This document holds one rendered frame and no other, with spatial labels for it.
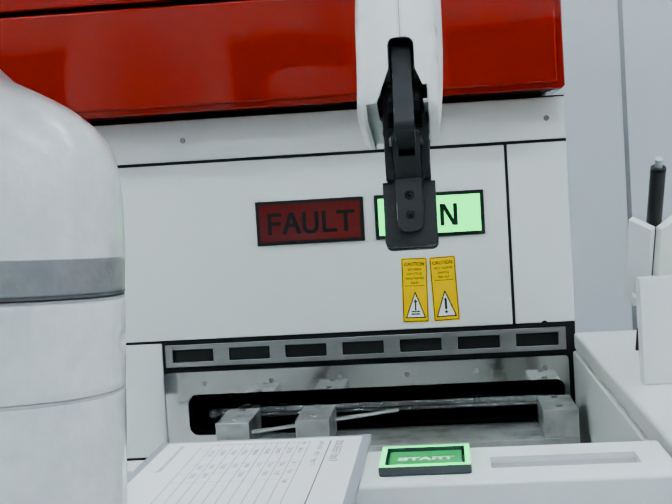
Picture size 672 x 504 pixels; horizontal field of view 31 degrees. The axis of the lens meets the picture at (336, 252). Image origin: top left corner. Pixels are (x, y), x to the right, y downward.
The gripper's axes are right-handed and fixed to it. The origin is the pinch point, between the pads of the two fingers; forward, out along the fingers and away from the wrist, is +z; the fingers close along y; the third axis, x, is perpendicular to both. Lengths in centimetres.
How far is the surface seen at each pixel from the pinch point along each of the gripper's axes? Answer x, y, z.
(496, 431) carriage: 6, -52, 13
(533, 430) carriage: 10, -52, 13
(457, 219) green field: 4, -57, -10
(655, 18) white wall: 52, -195, -77
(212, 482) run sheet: -12.7, 0.2, 15.6
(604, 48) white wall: 40, -196, -72
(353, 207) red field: -8, -57, -12
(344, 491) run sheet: -4.5, 3.5, 16.3
